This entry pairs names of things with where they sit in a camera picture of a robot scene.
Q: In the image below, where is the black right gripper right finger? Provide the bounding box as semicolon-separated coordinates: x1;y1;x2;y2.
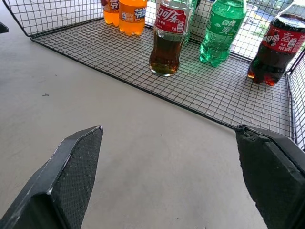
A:
235;124;305;229

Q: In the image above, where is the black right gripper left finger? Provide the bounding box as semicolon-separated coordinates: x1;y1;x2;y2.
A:
0;125;104;229

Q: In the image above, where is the full dark cola bottle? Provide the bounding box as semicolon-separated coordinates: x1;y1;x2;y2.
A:
247;0;305;87

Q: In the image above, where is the green Sprite bottle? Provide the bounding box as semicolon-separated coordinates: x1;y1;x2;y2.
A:
199;0;248;68

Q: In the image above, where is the orange Fanta bottle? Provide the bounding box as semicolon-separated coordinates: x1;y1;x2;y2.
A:
118;0;148;37
101;0;120;27

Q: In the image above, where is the half-full cola bottle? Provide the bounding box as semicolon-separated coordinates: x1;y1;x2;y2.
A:
149;0;193;77

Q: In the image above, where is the clear plastic bottle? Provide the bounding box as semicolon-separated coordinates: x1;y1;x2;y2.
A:
183;0;198;45

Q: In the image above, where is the black wire mesh rack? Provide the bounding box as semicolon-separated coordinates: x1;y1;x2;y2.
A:
1;0;305;151

